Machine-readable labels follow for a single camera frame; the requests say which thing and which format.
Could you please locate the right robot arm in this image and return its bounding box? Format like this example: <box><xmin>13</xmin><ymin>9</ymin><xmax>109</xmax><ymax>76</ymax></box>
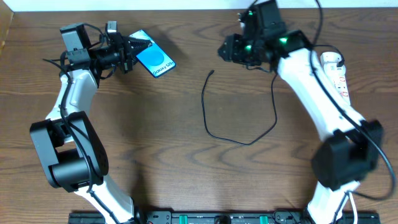
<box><xmin>218</xmin><ymin>1</ymin><xmax>383</xmax><ymax>223</ymax></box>

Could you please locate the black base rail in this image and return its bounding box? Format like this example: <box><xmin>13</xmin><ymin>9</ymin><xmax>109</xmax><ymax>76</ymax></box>
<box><xmin>67</xmin><ymin>210</ymin><xmax>381</xmax><ymax>224</ymax></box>

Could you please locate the black USB charging cable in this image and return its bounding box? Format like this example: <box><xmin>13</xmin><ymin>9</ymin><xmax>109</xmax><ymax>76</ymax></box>
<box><xmin>201</xmin><ymin>45</ymin><xmax>345</xmax><ymax>146</ymax></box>

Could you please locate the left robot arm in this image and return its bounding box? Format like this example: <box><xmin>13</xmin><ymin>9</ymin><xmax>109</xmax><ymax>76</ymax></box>
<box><xmin>29</xmin><ymin>21</ymin><xmax>153</xmax><ymax>223</ymax></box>

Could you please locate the blue Galaxy smartphone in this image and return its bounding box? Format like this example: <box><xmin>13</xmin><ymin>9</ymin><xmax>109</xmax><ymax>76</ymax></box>
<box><xmin>130</xmin><ymin>30</ymin><xmax>177</xmax><ymax>78</ymax></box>

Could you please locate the white power strip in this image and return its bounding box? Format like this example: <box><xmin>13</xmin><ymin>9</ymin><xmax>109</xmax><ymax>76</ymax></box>
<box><xmin>329</xmin><ymin>73</ymin><xmax>351</xmax><ymax>105</ymax></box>

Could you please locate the white power strip cord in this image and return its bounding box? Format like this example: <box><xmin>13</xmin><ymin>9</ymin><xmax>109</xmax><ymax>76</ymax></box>
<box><xmin>347</xmin><ymin>191</ymin><xmax>359</xmax><ymax>224</ymax></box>

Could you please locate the white charger plug adapter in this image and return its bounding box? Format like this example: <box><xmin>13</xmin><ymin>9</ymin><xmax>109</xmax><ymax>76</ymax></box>
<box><xmin>320</xmin><ymin>52</ymin><xmax>346</xmax><ymax>75</ymax></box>

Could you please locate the brown cardboard panel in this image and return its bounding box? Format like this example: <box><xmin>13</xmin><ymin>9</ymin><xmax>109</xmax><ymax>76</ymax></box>
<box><xmin>0</xmin><ymin>0</ymin><xmax>14</xmax><ymax>52</ymax></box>

